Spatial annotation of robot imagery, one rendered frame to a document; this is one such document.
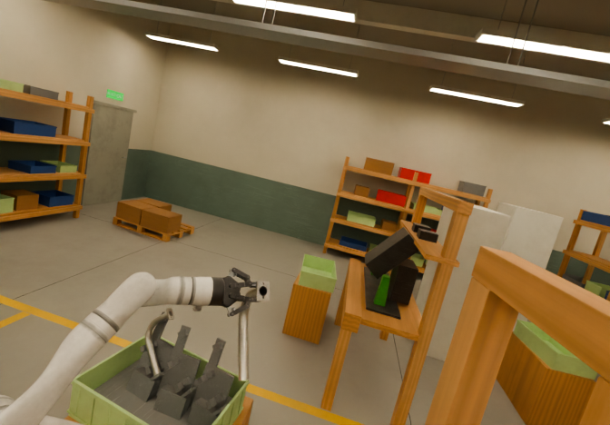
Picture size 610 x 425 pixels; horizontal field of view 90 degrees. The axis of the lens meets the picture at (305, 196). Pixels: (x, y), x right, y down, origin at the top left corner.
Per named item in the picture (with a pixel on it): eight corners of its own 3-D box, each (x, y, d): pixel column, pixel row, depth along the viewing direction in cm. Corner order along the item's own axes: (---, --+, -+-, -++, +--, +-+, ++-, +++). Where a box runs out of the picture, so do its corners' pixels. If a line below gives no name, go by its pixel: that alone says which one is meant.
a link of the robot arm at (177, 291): (182, 308, 83) (191, 301, 76) (116, 308, 75) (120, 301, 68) (184, 281, 86) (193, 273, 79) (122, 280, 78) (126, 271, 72)
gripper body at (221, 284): (209, 306, 78) (243, 306, 83) (211, 272, 82) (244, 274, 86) (201, 309, 84) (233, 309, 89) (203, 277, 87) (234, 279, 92)
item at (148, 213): (112, 223, 570) (114, 201, 564) (144, 217, 648) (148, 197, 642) (165, 242, 542) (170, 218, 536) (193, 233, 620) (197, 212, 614)
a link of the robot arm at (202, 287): (201, 278, 91) (180, 277, 87) (214, 271, 82) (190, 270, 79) (199, 311, 87) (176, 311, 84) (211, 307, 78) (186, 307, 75)
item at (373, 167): (462, 291, 637) (496, 185, 605) (321, 253, 681) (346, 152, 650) (454, 282, 690) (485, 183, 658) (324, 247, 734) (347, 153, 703)
